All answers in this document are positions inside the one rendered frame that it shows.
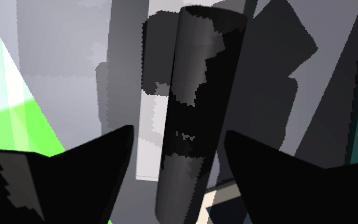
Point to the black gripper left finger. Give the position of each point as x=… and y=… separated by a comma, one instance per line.
x=78, y=186

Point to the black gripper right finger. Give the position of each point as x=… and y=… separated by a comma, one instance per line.
x=278, y=188

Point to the cream square tile with dark centre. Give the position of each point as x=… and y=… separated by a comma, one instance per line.
x=223, y=205

